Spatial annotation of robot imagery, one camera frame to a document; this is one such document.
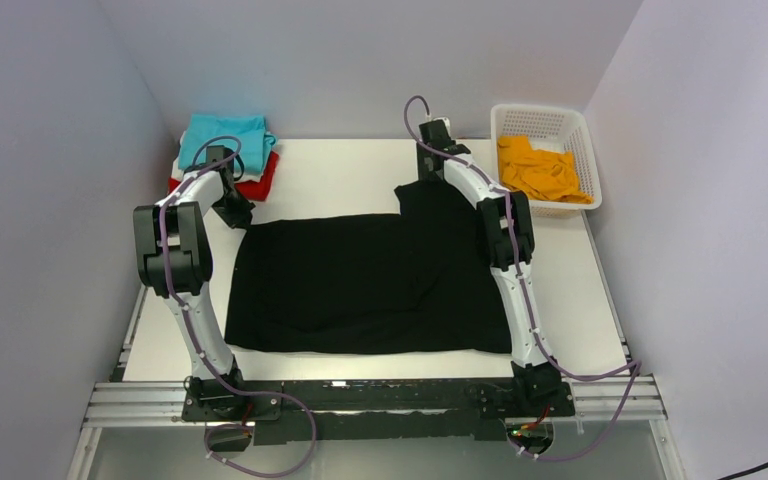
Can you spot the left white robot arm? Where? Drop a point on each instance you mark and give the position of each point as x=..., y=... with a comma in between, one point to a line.
x=174, y=259

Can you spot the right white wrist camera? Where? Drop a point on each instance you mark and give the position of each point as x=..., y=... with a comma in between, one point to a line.
x=445, y=121

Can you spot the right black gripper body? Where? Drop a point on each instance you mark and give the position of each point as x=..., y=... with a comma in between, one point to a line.
x=423, y=155

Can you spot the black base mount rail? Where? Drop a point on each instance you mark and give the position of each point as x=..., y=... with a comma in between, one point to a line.
x=279, y=412

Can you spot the black cable corner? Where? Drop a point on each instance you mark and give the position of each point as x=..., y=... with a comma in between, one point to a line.
x=746, y=472

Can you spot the white plastic basket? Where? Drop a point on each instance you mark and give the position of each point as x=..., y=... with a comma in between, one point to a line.
x=557, y=130

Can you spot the aluminium frame rail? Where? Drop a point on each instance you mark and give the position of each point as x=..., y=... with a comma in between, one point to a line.
x=122, y=404

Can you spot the orange t shirt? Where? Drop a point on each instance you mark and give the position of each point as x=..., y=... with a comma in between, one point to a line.
x=541, y=174

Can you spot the folded cyan t shirt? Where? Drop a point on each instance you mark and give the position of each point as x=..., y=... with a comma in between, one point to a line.
x=205, y=123

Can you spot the black t shirt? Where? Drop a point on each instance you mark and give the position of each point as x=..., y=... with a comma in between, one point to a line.
x=369, y=284

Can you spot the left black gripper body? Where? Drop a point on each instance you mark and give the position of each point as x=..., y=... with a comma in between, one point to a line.
x=235, y=209

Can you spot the folded red t shirt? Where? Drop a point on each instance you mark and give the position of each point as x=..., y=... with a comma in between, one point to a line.
x=253, y=187

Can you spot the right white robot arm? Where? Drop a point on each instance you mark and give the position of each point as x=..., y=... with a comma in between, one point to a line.
x=506, y=240

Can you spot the folded white t shirt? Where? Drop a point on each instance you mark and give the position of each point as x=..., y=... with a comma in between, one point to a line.
x=185, y=171

